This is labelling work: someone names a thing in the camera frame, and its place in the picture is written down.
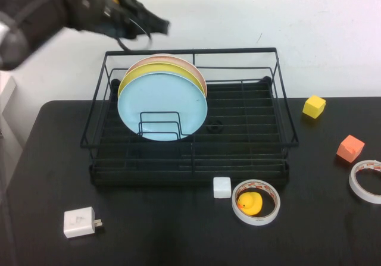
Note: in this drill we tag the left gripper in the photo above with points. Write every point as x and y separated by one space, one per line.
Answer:
125 10

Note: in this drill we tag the light blue plate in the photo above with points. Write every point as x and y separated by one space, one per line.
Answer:
160 105

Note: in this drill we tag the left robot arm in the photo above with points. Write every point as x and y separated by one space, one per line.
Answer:
35 10

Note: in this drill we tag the pink plate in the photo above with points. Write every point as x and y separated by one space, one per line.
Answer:
178 60

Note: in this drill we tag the yellow plate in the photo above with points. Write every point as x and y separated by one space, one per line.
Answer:
160 68

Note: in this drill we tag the white cabinet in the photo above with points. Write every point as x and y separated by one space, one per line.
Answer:
7 96

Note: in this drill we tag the white cube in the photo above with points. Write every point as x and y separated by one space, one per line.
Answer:
222 187

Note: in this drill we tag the yellow cube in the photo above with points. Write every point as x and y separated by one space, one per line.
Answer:
314 106

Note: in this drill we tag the yellow rubber duck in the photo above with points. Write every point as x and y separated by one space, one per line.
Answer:
253 203

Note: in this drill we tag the white power adapter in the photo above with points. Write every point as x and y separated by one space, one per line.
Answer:
78 222

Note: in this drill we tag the white tape roll around duck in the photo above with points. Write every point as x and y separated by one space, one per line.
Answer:
256 220

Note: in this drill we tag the orange cube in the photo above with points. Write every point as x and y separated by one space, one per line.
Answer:
349 148

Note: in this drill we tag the white tape roll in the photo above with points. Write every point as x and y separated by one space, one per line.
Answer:
352 184

